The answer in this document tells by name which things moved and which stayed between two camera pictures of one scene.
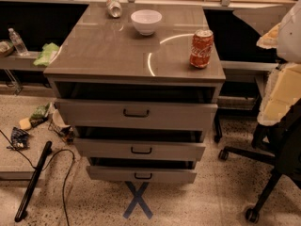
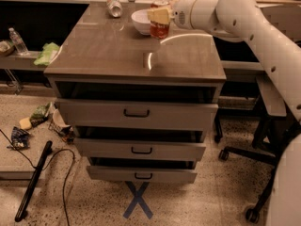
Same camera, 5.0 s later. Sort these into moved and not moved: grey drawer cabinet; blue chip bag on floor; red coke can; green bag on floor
Moved: red coke can
Not moved: green bag on floor; grey drawer cabinet; blue chip bag on floor
